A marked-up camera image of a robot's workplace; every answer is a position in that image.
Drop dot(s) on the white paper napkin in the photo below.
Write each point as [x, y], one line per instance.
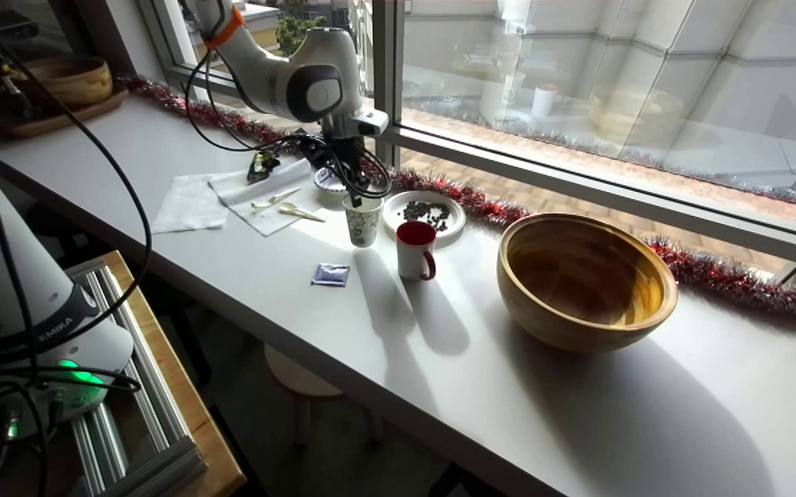
[251, 190]

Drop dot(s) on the wooden tray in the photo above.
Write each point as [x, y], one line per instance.
[68, 114]

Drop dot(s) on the white mug red inside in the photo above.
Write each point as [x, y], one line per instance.
[413, 255]

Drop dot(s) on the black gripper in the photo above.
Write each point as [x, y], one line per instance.
[343, 157]

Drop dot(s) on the black yellow chip bag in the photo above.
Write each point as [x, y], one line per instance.
[263, 163]

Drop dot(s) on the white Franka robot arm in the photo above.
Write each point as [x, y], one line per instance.
[270, 70]

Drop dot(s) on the large wooden bowl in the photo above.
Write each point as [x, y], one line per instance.
[588, 281]

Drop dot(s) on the blue patterned paper bowl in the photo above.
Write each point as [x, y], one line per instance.
[328, 190]

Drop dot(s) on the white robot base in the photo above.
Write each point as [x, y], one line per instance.
[8, 267]

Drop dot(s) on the small blue packet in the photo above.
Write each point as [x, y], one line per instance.
[331, 275]

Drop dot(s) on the white paper sheet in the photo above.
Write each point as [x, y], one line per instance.
[190, 205]

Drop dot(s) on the dark food crumbs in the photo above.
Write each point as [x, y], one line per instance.
[428, 213]

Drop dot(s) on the round wooden stool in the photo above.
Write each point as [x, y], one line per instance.
[301, 377]

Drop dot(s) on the red tinsel garland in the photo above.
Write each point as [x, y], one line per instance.
[739, 281]

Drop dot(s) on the white round plate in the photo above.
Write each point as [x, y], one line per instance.
[450, 221]

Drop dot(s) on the pale plastic spoon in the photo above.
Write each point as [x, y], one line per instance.
[301, 213]

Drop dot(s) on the green print paper cup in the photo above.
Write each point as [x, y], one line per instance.
[364, 226]

